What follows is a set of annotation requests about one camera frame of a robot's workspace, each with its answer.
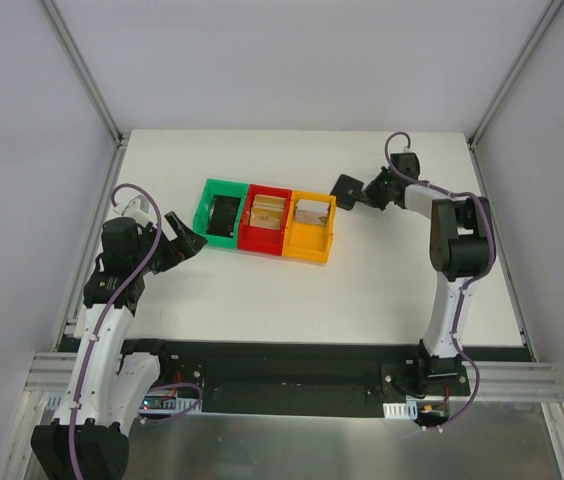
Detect black leather card holder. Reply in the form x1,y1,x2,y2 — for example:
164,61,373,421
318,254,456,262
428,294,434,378
206,195,241,238

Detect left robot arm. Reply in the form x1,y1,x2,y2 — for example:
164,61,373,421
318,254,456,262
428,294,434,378
31,212,207,479

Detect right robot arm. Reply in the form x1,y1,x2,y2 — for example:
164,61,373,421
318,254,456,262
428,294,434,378
331,152,496,398

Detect white cards in orange bin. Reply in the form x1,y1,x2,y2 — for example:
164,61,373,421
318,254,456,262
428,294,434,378
294,198,330,226

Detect wooden cards in red bin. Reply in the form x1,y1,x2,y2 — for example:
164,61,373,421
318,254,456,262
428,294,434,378
249,194,286,230

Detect green plastic bin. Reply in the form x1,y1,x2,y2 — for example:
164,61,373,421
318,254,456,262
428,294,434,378
193,178,249,250

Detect orange plastic bin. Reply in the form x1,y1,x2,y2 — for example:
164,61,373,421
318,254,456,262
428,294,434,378
282,190,337,263

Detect red plastic bin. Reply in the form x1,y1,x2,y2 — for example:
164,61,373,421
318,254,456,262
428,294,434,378
237,184,292,256

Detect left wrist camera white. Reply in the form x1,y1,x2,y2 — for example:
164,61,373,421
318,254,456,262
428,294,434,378
113,195,153,227

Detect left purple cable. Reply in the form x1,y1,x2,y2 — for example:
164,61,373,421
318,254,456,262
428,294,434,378
64,183,203,480

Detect purple cable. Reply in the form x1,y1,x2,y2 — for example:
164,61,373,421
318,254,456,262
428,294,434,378
64,183,203,480
384,131,494,432

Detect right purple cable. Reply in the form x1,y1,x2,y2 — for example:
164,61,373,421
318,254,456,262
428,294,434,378
384,131,494,432

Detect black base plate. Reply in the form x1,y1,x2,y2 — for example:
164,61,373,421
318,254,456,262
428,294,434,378
56,338,473,418

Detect aluminium front rail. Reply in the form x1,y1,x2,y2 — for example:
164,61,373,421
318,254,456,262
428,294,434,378
24,352,564,403

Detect left white cable duct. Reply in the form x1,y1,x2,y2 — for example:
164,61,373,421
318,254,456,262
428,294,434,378
45,393,202,415

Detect white cable duct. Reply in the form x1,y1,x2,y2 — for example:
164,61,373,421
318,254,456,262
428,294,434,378
383,401,418,421
45,393,202,415

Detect left aluminium frame post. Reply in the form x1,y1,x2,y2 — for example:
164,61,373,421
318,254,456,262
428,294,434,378
37,0,125,145

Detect aluminium frame post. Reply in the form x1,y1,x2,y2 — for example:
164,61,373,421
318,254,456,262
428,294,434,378
37,0,125,145
467,0,564,151

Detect right white cable duct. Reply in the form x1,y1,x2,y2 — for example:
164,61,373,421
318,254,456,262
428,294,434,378
383,401,418,421

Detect right aluminium frame post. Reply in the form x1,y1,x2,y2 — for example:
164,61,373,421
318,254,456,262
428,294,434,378
467,0,564,151

